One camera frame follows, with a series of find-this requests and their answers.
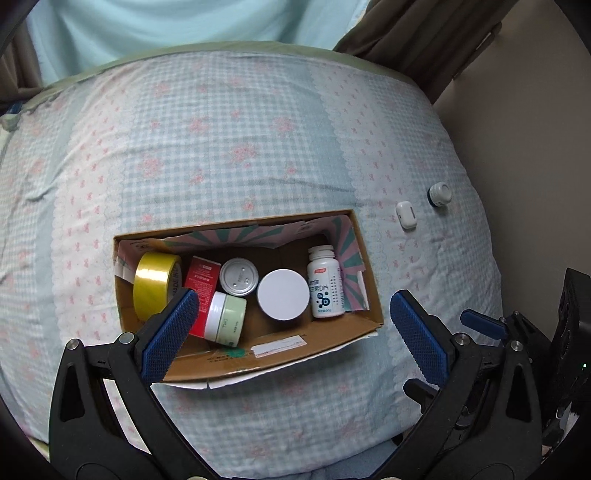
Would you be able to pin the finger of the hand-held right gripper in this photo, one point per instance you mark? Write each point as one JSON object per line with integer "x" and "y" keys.
{"x": 418, "y": 390}
{"x": 482, "y": 323}

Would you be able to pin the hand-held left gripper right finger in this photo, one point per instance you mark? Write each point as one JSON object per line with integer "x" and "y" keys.
{"x": 418, "y": 341}

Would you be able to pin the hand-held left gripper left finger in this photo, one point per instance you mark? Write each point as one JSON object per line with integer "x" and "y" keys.
{"x": 171, "y": 337}

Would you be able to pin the yellow tape roll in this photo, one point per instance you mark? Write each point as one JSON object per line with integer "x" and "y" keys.
{"x": 154, "y": 281}

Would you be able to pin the green cream jar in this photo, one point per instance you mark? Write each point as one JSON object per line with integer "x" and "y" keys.
{"x": 228, "y": 321}

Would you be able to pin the red carton box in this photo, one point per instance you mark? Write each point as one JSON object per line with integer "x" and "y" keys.
{"x": 201, "y": 277}

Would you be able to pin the silver tin can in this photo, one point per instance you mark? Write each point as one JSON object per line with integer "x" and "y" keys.
{"x": 238, "y": 277}

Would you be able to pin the cardboard box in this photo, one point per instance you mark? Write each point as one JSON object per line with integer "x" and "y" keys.
{"x": 277, "y": 350}

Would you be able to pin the white pill bottle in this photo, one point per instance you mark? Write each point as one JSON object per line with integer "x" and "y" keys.
{"x": 325, "y": 286}

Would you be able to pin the white earbuds case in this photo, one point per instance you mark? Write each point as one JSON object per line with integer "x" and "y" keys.
{"x": 405, "y": 214}

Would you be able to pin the small white round jar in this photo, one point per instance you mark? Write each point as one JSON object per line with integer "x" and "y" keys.
{"x": 439, "y": 194}

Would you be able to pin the checkered floral bed sheet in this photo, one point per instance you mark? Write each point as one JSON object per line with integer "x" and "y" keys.
{"x": 231, "y": 138}

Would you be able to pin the brown curtain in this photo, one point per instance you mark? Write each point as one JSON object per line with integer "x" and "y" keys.
{"x": 415, "y": 37}
{"x": 18, "y": 60}

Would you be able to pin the light blue hanging cloth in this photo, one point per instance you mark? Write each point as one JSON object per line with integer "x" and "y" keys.
{"x": 184, "y": 27}

